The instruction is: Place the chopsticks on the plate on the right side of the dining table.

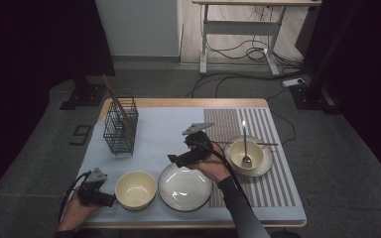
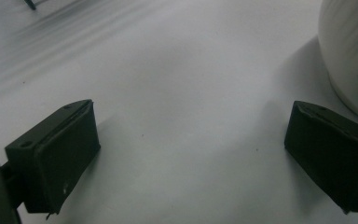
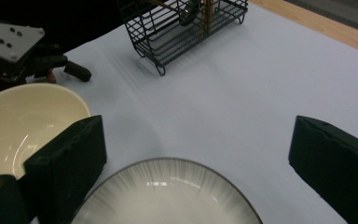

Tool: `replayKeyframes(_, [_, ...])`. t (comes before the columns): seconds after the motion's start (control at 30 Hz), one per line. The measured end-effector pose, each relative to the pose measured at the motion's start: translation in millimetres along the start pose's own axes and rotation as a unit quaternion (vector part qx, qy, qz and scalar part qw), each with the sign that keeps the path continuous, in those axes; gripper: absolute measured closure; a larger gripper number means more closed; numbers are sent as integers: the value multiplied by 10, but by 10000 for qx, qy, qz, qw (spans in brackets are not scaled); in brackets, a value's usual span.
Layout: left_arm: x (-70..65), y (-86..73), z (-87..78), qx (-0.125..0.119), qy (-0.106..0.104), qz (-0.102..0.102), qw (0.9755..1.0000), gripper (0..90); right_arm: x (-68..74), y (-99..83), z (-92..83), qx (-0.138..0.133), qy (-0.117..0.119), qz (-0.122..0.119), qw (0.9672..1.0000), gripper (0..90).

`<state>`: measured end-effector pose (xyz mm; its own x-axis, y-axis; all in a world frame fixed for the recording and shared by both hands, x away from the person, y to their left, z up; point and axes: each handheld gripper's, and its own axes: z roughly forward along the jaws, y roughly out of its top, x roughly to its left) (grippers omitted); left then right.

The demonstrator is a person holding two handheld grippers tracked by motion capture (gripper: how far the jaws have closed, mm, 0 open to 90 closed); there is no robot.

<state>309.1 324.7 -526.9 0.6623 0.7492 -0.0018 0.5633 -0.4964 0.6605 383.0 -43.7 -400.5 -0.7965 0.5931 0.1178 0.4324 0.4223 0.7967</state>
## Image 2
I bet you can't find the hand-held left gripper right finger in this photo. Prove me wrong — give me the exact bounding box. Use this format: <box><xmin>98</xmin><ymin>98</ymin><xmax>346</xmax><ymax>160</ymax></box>
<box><xmin>283</xmin><ymin>100</ymin><xmax>358</xmax><ymax>216</ymax></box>

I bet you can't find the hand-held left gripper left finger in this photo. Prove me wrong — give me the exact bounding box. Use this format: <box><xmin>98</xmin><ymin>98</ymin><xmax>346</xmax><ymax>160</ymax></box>
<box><xmin>4</xmin><ymin>99</ymin><xmax>102</xmax><ymax>217</ymax></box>

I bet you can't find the cream bowl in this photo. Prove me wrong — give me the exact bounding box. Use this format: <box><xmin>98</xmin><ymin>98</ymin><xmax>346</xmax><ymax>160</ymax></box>
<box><xmin>318</xmin><ymin>0</ymin><xmax>358</xmax><ymax>126</ymax></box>

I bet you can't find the light blue table mat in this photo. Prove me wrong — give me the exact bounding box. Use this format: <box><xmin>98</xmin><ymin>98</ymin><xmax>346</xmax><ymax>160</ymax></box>
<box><xmin>0</xmin><ymin>0</ymin><xmax>358</xmax><ymax>224</ymax></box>

